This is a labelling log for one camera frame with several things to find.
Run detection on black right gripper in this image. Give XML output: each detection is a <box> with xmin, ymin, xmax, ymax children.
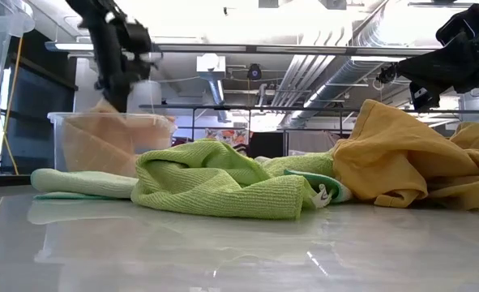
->
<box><xmin>376</xmin><ymin>30</ymin><xmax>479</xmax><ymax>112</ymax></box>

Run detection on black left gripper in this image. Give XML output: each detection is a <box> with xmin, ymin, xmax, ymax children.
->
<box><xmin>88</xmin><ymin>15</ymin><xmax>156</xmax><ymax>114</ymax></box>

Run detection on mustard yellow towel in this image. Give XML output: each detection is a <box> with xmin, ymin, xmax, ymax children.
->
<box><xmin>62</xmin><ymin>99</ymin><xmax>176</xmax><ymax>178</ymax></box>
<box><xmin>330</xmin><ymin>99</ymin><xmax>479</xmax><ymax>213</ymax></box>

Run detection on pale green teal-edged towel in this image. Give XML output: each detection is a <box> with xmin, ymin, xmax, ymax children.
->
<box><xmin>30</xmin><ymin>167</ymin><xmax>354</xmax><ymax>209</ymax></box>

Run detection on lime green microfibre towel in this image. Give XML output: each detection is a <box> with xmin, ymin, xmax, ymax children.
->
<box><xmin>130</xmin><ymin>139</ymin><xmax>336</xmax><ymax>221</ymax></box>

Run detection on dark glass partition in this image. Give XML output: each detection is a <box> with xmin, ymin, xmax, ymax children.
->
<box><xmin>0</xmin><ymin>30</ymin><xmax>79</xmax><ymax>175</ymax></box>

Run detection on white ceiling box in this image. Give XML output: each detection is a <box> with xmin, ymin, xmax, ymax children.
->
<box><xmin>195</xmin><ymin>54</ymin><xmax>227</xmax><ymax>75</ymax></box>

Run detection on orange print poster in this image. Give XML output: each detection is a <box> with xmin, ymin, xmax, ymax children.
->
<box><xmin>204</xmin><ymin>128</ymin><xmax>249</xmax><ymax>148</ymax></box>

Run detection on overhead rig crossbar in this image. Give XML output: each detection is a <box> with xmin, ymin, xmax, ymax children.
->
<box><xmin>44</xmin><ymin>40</ymin><xmax>441</xmax><ymax>57</ymax></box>

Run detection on black background monitor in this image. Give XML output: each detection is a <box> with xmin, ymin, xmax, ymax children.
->
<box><xmin>248</xmin><ymin>131</ymin><xmax>286</xmax><ymax>159</ymax></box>

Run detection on silver spiral ventilation duct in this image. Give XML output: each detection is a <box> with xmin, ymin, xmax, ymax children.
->
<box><xmin>286</xmin><ymin>0</ymin><xmax>410</xmax><ymax>129</ymax></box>

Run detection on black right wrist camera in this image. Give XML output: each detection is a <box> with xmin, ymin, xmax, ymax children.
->
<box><xmin>435</xmin><ymin>2</ymin><xmax>479</xmax><ymax>45</ymax></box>

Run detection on yellow cable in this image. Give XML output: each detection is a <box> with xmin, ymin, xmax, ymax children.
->
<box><xmin>0</xmin><ymin>36</ymin><xmax>24</xmax><ymax>176</ymax></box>

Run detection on round black ceiling camera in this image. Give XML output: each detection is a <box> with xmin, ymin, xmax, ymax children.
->
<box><xmin>246</xmin><ymin>63</ymin><xmax>263</xmax><ymax>81</ymax></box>

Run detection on black aluminium table frame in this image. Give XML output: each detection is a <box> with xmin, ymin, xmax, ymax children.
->
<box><xmin>0</xmin><ymin>174</ymin><xmax>32</xmax><ymax>188</ymax></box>

